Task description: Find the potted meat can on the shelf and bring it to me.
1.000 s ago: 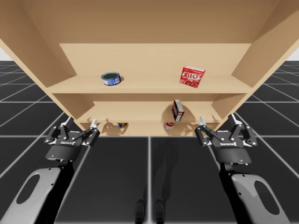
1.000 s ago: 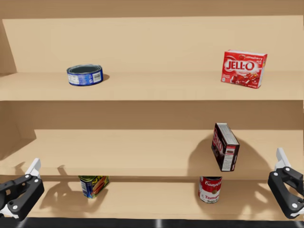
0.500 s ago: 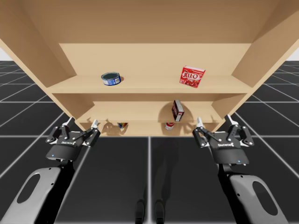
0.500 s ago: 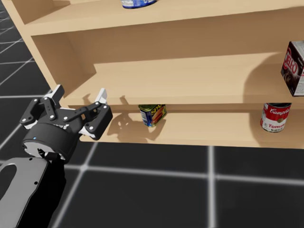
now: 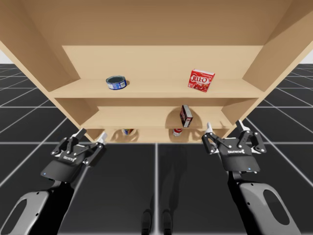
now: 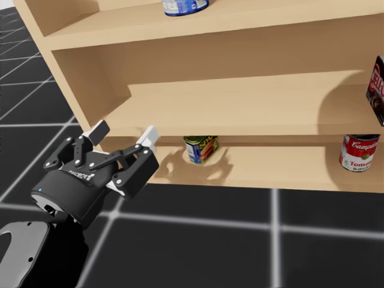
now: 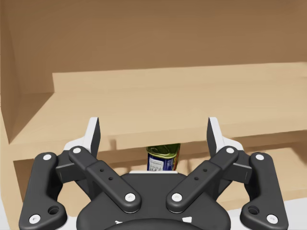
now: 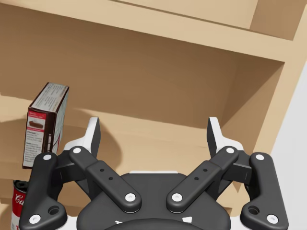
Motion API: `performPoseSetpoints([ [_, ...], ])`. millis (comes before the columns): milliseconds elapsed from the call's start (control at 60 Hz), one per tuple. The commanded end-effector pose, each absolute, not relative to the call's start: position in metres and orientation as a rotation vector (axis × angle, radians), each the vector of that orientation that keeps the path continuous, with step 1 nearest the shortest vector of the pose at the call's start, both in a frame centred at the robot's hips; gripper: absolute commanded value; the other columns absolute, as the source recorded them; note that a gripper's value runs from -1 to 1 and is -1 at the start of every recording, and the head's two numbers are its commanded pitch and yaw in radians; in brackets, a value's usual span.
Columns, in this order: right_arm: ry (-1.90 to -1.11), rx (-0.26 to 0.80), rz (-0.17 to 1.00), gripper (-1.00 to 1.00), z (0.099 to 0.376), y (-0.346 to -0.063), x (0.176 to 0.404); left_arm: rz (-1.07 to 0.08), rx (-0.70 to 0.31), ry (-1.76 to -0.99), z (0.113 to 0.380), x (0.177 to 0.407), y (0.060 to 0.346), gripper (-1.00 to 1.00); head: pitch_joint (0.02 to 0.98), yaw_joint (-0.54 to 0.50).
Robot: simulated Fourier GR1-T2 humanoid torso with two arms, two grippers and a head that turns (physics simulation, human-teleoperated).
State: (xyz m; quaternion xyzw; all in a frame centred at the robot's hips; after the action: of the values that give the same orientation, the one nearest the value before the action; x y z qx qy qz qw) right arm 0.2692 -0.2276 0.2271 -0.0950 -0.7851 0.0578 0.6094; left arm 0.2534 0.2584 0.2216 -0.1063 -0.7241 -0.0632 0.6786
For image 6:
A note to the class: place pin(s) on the blue flat can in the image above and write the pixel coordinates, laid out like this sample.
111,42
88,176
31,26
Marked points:
184,6

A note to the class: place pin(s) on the red and white carton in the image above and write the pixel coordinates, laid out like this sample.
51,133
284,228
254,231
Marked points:
376,90

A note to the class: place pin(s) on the green and blue rectangular can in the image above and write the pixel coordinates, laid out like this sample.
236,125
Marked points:
200,149

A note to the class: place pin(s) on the red and white can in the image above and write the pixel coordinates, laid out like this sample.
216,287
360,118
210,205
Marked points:
357,152

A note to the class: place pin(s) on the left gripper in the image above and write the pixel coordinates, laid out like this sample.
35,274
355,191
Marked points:
72,189

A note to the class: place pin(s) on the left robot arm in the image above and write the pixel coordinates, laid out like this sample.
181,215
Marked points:
36,255

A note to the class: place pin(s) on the pale wooden shelf unit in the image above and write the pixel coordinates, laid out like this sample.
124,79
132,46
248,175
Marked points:
222,90

